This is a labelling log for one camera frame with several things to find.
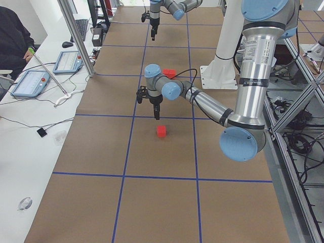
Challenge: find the black computer keyboard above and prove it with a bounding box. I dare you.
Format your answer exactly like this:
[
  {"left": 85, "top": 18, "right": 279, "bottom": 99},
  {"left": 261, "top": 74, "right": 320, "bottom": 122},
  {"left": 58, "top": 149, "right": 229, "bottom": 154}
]
[{"left": 75, "top": 19, "right": 89, "bottom": 41}]

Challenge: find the red cube block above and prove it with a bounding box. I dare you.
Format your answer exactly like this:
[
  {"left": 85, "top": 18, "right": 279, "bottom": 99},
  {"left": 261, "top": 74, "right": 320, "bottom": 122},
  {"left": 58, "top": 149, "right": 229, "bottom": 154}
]
[
  {"left": 168, "top": 69, "right": 176, "bottom": 79},
  {"left": 156, "top": 126, "right": 167, "bottom": 138}
]

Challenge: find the teach pendant tablet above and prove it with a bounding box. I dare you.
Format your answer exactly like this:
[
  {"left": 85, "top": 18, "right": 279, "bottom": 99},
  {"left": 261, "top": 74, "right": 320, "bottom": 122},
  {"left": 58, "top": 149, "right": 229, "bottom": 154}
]
[
  {"left": 53, "top": 51, "right": 83, "bottom": 74},
  {"left": 11, "top": 70, "right": 50, "bottom": 98}
]

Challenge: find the person in black clothes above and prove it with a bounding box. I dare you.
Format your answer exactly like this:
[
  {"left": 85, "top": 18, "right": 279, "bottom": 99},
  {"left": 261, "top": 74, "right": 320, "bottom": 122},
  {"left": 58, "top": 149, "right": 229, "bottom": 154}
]
[{"left": 1, "top": 7, "right": 35, "bottom": 80}]

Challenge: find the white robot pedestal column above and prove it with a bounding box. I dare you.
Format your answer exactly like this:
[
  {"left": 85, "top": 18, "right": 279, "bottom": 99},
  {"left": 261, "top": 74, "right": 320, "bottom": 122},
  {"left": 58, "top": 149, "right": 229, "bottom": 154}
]
[{"left": 200, "top": 0, "right": 244, "bottom": 90}]

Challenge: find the aluminium frame table left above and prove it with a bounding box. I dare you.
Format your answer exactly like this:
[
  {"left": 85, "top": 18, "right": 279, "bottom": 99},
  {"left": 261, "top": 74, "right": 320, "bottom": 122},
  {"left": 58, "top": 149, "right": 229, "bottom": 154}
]
[{"left": 263, "top": 5, "right": 324, "bottom": 243}]

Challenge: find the far teach pendant tablet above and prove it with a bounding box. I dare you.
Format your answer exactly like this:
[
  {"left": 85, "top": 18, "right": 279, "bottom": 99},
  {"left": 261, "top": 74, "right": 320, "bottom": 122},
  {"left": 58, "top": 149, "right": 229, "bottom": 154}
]
[{"left": 53, "top": 51, "right": 83, "bottom": 74}]

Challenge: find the near teach pendant tablet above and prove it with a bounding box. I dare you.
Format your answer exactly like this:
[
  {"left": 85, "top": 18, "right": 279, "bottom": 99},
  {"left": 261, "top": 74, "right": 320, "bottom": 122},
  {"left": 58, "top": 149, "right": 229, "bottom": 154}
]
[{"left": 11, "top": 70, "right": 50, "bottom": 98}]

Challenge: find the thin metal rod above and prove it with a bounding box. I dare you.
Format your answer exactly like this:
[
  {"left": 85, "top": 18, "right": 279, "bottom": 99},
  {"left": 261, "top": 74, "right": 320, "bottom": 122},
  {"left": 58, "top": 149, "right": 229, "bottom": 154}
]
[{"left": 28, "top": 48, "right": 68, "bottom": 96}]

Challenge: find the aluminium frame post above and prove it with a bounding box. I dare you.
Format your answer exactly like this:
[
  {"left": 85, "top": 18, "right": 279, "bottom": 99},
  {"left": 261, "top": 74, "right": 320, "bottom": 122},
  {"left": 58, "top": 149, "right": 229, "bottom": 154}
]
[{"left": 57, "top": 0, "right": 95, "bottom": 77}]

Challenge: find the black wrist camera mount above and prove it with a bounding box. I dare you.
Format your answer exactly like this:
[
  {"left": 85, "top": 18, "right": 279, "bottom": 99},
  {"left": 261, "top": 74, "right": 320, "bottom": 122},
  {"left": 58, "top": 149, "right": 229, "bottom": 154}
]
[{"left": 141, "top": 11, "right": 150, "bottom": 23}]

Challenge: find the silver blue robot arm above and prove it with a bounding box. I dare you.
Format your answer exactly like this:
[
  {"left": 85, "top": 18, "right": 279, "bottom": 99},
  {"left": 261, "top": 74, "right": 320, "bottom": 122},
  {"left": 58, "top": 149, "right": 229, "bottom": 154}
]
[
  {"left": 136, "top": 0, "right": 300, "bottom": 161},
  {"left": 141, "top": 0, "right": 203, "bottom": 41}
]

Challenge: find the red cube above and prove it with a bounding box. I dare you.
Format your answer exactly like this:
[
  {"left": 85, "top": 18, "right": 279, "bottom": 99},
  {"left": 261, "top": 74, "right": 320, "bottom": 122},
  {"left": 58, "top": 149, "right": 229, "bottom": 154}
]
[{"left": 163, "top": 69, "right": 171, "bottom": 78}]

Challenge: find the black computer mouse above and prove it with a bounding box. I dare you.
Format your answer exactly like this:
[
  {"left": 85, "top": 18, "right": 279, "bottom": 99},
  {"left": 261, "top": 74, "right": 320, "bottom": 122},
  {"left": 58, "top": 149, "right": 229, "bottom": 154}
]
[{"left": 62, "top": 42, "right": 73, "bottom": 48}]

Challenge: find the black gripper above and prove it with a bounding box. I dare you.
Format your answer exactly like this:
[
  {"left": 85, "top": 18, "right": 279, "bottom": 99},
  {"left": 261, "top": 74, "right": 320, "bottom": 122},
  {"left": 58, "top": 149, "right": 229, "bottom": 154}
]
[
  {"left": 149, "top": 95, "right": 163, "bottom": 120},
  {"left": 150, "top": 18, "right": 160, "bottom": 41}
]

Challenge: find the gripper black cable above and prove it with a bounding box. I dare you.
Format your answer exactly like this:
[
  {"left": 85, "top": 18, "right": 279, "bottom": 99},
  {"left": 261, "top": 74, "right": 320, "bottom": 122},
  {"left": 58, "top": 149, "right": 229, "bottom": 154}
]
[{"left": 174, "top": 68, "right": 198, "bottom": 88}]

